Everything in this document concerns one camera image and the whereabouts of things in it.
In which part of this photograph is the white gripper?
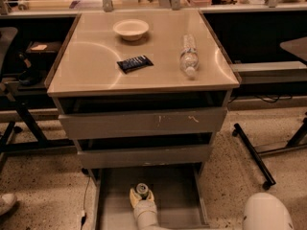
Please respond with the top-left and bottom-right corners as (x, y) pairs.
(130, 188), (157, 221)

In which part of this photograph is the green soda can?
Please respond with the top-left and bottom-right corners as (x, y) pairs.
(136, 183), (149, 199)

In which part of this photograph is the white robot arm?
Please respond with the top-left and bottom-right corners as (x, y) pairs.
(130, 183), (295, 230)

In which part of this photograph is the grey open bottom drawer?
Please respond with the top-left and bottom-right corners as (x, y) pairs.
(92, 164), (208, 230)

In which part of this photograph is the grey middle drawer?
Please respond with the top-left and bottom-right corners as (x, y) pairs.
(78, 145), (213, 169)

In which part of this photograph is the grey top drawer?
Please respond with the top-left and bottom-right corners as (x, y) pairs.
(59, 107), (227, 140)

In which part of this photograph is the grey drawer cabinet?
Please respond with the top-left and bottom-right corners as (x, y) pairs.
(47, 10), (239, 180)

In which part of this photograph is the black wheeled stand leg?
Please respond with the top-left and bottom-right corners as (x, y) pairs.
(232, 124), (276, 191)

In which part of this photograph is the black office chair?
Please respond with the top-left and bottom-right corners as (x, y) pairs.
(0, 27), (48, 168)

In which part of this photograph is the dark blue snack bar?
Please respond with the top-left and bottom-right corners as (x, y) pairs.
(117, 56), (154, 74)

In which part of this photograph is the white shoe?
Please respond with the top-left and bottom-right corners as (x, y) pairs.
(0, 194), (17, 216)

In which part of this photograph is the clear plastic water bottle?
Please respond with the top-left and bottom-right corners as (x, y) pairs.
(179, 34), (199, 79)

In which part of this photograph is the white paper bowl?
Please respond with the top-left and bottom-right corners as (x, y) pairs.
(113, 19), (149, 41)

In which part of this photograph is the dark box on shelf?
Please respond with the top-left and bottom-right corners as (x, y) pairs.
(26, 41), (61, 70)

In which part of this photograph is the black floor cable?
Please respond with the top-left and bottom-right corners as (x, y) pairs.
(80, 175), (92, 230)

